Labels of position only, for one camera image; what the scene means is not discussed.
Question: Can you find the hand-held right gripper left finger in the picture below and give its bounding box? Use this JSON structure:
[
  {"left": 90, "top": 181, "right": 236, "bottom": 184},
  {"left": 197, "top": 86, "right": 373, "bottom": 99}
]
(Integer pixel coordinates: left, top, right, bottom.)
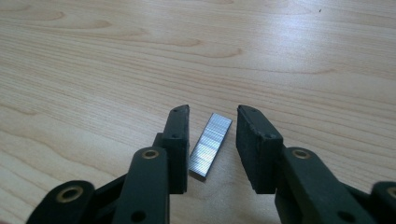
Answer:
[{"left": 111, "top": 104, "right": 191, "bottom": 224}]

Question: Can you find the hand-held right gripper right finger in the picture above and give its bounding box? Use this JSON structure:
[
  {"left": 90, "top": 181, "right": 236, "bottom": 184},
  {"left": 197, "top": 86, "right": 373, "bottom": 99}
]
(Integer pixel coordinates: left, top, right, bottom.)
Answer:
[{"left": 235, "top": 105, "right": 378, "bottom": 224}]

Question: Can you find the silver staple strip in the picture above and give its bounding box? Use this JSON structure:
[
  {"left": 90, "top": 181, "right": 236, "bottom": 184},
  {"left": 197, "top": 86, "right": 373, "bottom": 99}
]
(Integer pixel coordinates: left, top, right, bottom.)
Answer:
[{"left": 188, "top": 112, "right": 233, "bottom": 183}]

